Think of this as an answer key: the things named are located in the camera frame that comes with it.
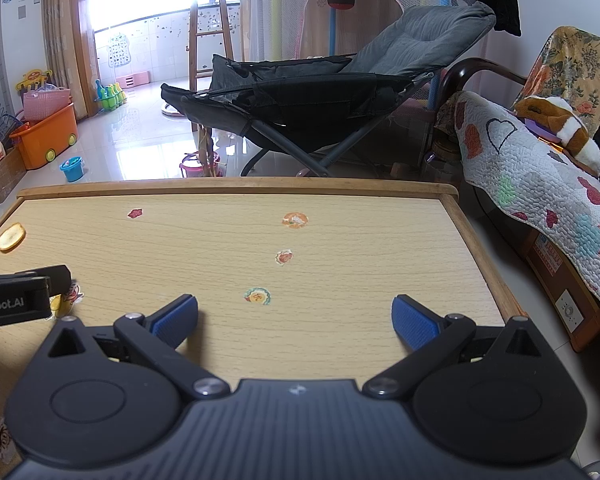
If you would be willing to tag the green toy bowling pins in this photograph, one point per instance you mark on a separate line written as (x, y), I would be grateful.
(111, 96)

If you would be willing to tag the floral sofa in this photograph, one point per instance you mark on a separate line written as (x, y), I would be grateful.
(575, 65)

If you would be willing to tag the brown cardboard box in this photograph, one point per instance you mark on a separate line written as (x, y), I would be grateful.
(545, 280)

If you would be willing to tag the pink plastic basket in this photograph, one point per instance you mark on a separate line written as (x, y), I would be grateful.
(45, 102)

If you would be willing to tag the quilted heart blanket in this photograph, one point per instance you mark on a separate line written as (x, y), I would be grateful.
(530, 180)

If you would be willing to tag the small red sticker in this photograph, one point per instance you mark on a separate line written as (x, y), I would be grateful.
(135, 213)

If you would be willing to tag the dark wooden sofa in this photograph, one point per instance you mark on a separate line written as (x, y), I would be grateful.
(480, 66)

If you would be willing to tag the grey folding lounge chair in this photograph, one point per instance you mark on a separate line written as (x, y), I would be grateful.
(415, 40)

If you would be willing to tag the purple plastic toy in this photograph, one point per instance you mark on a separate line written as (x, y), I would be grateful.
(537, 127)

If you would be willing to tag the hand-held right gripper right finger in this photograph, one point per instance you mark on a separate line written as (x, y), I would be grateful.
(410, 320)

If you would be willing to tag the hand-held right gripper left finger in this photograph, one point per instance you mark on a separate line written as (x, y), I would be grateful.
(177, 316)

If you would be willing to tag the green rimmed round sticker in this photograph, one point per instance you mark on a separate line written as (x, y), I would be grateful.
(257, 296)

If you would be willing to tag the yellow round disc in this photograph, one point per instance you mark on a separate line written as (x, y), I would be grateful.
(11, 237)

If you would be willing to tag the pink step box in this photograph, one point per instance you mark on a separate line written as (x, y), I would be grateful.
(135, 80)

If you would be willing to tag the white standing air conditioner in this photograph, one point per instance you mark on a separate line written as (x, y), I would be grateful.
(17, 35)

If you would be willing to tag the small pink white sticker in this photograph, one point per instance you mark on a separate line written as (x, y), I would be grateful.
(283, 257)

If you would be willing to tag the orange round sticker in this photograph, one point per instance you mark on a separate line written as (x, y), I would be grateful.
(295, 219)

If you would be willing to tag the cartoon face sticker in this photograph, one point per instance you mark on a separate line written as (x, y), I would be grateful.
(0, 440)

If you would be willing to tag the tan stick bundle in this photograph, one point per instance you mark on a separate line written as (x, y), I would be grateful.
(205, 145)

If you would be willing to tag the brown wicker box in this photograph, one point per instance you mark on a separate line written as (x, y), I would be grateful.
(5, 175)

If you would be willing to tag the blue toy bucket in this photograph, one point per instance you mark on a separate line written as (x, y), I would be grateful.
(73, 169)

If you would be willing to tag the yellow toy sign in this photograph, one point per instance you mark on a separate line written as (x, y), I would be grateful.
(32, 79)

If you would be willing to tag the pink toy drum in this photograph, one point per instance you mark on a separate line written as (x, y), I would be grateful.
(194, 166)

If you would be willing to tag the brown white plush toy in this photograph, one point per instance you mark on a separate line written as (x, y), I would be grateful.
(565, 125)

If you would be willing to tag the orange storage bin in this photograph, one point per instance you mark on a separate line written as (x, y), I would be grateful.
(50, 135)

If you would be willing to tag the wall chart poster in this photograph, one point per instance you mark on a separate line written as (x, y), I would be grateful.
(117, 50)

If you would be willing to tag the beige curtain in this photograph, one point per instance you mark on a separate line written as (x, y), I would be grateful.
(62, 25)

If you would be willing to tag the yellow cartoon sticker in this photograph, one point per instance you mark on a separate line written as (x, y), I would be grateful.
(70, 296)

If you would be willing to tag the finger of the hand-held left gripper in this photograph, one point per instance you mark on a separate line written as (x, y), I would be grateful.
(57, 277)

